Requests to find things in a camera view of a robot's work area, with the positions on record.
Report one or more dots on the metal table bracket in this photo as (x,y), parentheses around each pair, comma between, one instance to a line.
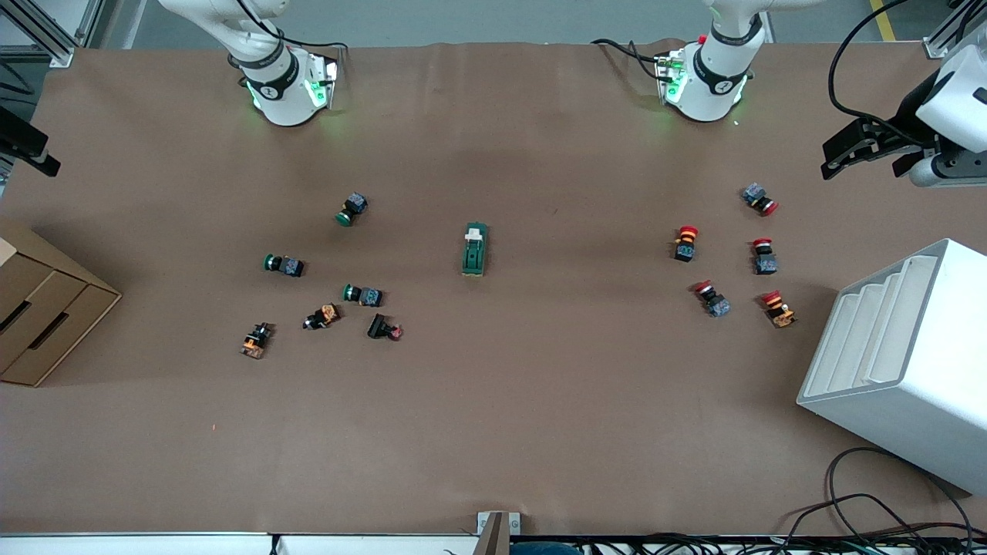
(493,532)

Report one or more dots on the red mushroom button grey block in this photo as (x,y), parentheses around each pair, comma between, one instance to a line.
(717,304)
(756,194)
(765,264)

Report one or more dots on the white table edge rail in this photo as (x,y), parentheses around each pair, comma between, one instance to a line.
(154,546)

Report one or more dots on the green push button grey block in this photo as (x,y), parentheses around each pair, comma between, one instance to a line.
(368,297)
(353,206)
(289,267)

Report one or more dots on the white slotted bin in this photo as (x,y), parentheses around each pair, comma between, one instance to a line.
(910,401)

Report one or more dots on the brown paper table cover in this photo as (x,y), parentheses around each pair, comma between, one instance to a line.
(540,401)

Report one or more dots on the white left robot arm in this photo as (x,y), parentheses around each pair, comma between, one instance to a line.
(717,69)

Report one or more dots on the cardboard drawer box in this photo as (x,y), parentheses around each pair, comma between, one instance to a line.
(46,301)

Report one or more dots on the black push button orange block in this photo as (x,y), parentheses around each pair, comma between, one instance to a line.
(324,315)
(256,341)

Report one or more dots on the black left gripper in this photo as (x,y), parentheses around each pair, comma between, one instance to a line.
(904,126)

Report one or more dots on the black switch red tip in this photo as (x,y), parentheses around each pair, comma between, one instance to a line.
(379,326)

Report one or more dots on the aluminium frame post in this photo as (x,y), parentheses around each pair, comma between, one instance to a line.
(46,38)
(942,38)

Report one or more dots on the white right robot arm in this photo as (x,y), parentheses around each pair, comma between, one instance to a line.
(277,85)

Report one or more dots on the red mushroom button orange block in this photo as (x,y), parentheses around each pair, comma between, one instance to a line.
(685,248)
(780,314)

